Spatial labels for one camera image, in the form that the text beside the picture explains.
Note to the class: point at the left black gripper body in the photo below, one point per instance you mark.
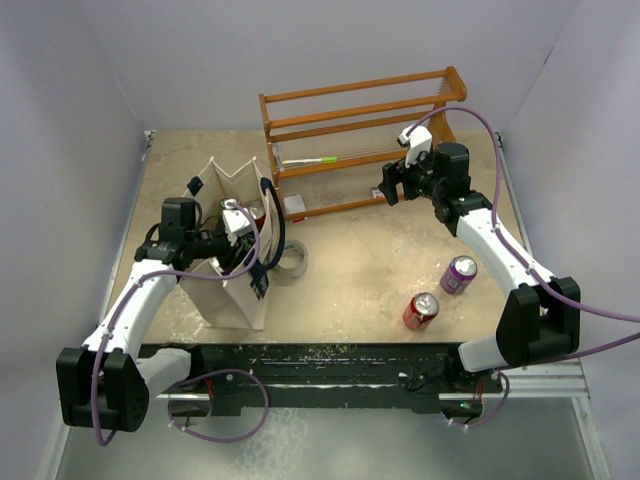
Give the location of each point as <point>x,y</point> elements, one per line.
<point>224,252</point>

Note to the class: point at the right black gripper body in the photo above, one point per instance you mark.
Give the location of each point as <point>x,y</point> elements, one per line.
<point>418,182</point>

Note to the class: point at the beige canvas tote bag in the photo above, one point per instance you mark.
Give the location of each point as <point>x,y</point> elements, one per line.
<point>240,302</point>

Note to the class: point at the red cola can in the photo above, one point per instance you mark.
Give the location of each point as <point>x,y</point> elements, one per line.
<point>421,309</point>
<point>258,212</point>

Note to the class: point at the purple soda can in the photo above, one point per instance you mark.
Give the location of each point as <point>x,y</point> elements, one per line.
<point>460,272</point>

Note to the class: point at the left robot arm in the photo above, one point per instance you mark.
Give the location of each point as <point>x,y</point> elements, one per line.
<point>104,384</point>

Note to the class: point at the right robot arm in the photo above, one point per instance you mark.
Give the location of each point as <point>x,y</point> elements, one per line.
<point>535,325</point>

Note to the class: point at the clear tape roll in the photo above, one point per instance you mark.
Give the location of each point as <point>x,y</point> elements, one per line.
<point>293,263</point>

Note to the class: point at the green and white pen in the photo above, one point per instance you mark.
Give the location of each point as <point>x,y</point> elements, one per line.
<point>316,160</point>

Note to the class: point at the orange wooden shelf rack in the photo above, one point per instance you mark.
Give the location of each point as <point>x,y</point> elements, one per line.
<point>357,122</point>

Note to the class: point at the white card on shelf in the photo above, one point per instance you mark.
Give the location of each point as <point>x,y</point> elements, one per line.
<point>294,204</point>

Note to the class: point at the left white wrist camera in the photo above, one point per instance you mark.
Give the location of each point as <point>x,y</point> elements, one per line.
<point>235,222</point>

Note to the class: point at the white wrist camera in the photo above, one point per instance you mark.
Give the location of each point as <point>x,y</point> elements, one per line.
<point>416,139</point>
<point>235,222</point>

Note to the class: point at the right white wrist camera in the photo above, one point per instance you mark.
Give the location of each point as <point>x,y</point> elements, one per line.
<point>416,139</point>

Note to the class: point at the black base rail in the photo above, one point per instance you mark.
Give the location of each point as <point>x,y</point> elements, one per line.
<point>421,377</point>

